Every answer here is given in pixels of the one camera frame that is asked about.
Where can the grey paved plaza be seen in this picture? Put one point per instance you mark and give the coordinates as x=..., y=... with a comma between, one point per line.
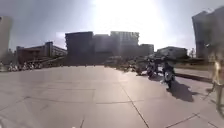
x=83, y=93

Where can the person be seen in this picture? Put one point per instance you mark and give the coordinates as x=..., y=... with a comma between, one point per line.
x=217, y=75

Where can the pale tower building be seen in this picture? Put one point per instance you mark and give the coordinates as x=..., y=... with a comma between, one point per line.
x=4, y=38

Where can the grey kerb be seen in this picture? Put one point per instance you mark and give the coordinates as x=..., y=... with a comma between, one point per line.
x=193, y=77

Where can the tall dark building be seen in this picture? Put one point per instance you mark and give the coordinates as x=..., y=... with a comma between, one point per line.
x=208, y=33

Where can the low brown building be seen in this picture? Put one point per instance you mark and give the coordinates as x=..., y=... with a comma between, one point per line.
x=36, y=52

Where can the dark block of buildings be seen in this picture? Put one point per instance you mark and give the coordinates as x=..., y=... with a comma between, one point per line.
x=100, y=48

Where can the row of parked scooters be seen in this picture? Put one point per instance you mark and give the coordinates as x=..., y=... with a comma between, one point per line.
x=156, y=68

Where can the low pale building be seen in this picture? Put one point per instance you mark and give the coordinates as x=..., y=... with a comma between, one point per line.
x=172, y=52

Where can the row of parked bicycles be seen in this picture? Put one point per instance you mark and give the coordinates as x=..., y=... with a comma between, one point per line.
x=23, y=66

